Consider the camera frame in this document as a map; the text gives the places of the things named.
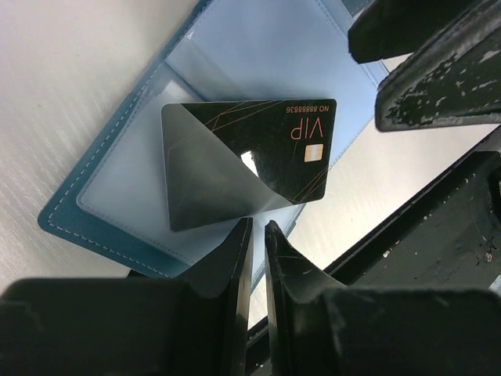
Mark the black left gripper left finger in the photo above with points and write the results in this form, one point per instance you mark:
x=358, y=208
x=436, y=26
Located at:
x=194, y=324

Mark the blue leather card holder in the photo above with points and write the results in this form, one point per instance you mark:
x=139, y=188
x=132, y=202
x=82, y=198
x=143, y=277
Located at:
x=115, y=201

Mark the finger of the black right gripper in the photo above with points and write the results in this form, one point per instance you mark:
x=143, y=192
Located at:
x=453, y=80
x=387, y=29

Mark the black VIP credit card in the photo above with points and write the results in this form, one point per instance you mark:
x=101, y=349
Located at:
x=231, y=159

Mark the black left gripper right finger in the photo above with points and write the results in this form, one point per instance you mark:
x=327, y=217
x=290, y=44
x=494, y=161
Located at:
x=319, y=326

